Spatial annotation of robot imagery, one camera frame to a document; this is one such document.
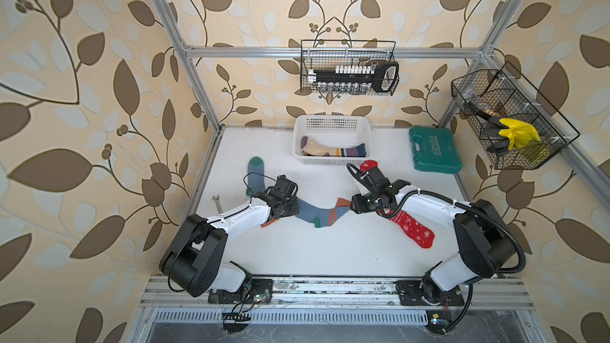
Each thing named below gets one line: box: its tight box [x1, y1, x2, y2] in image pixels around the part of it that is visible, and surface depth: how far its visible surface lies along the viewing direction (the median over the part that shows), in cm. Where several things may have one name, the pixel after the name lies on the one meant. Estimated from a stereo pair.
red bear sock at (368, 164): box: [359, 159, 379, 173], surface depth 107 cm
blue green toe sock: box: [294, 196, 352, 228], surface depth 93 cm
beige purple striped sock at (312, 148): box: [300, 135, 367, 158], surface depth 108 cm
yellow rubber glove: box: [498, 118, 542, 151], surface depth 68 cm
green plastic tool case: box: [408, 126, 463, 174], surface depth 107 cm
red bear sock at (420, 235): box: [378, 209, 436, 249], surface depth 88 cm
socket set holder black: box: [307, 61, 400, 95], surface depth 86 cm
